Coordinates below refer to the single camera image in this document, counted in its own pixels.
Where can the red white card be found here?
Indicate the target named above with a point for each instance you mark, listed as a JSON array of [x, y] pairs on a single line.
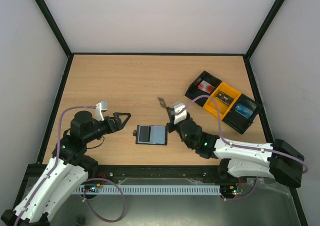
[[206, 87]]

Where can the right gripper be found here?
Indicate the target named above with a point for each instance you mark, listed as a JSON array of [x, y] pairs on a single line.
[[170, 113]]

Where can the yellow bin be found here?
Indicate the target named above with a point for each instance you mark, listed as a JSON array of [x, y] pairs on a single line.
[[218, 107]]

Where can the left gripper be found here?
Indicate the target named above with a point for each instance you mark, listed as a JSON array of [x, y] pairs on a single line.
[[116, 119]]

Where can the grey slotted cable duct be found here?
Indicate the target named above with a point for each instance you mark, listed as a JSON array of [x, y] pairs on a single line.
[[150, 190]]

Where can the metal tray sheet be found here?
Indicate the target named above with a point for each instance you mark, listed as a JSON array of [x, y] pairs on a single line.
[[254, 204]]

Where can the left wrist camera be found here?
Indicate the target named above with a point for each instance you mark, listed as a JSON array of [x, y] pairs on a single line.
[[100, 108]]

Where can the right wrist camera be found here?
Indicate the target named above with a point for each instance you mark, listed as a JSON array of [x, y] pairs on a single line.
[[179, 112]]

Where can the black card in yellow bin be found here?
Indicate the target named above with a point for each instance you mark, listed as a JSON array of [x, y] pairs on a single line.
[[225, 98]]

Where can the black bin with red card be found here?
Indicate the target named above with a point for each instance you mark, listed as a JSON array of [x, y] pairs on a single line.
[[193, 91]]

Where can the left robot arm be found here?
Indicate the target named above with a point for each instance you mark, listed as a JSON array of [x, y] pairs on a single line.
[[67, 169]]

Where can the blue card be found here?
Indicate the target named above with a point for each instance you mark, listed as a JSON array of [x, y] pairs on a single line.
[[243, 110]]

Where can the black leather card holder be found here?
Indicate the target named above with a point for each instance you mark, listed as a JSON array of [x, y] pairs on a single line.
[[151, 135]]

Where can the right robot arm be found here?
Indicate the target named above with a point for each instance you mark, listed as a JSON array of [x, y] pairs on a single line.
[[277, 160]]

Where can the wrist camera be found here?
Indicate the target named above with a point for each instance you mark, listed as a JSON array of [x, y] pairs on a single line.
[[179, 112], [100, 108]]

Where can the black bin with blue card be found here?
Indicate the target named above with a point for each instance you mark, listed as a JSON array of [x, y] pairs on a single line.
[[238, 122]]

